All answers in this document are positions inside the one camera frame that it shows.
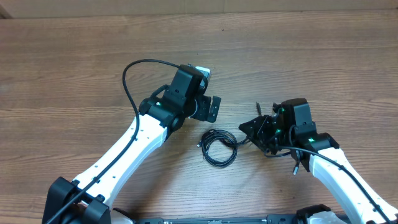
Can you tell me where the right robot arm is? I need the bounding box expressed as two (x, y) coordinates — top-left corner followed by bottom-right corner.
(239, 98), (397, 223)

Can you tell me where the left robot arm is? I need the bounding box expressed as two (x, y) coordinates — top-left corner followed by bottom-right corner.
(42, 64), (221, 223)

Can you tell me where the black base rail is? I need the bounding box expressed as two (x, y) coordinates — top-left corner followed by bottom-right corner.
(133, 214), (306, 224)

